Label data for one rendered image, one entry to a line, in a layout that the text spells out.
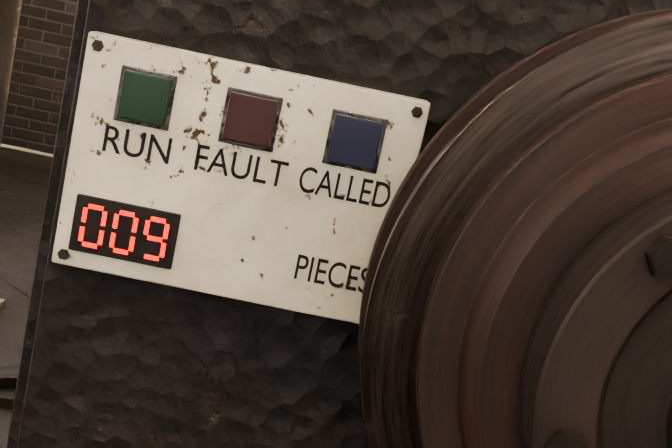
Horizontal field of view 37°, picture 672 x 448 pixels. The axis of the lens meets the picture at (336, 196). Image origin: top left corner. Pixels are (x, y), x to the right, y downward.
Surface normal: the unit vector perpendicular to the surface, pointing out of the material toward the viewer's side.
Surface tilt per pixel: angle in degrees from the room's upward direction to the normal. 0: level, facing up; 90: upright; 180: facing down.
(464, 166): 90
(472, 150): 90
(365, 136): 90
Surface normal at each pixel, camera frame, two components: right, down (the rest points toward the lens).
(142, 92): 0.00, 0.18
